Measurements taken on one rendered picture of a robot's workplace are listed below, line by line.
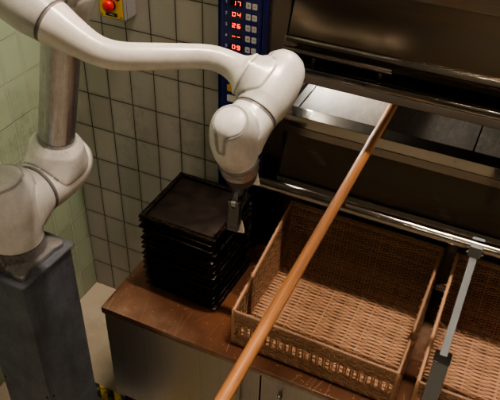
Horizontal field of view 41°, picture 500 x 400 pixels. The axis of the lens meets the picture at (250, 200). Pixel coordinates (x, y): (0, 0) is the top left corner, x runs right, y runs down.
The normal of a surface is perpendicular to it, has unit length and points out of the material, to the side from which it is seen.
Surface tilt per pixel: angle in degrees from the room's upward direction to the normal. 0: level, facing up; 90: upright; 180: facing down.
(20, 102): 90
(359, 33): 70
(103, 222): 90
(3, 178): 6
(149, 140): 90
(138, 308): 0
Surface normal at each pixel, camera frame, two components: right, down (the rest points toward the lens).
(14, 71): 0.91, 0.28
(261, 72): -0.01, -0.35
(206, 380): -0.42, 0.55
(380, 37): -0.39, 0.25
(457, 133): 0.03, -0.79
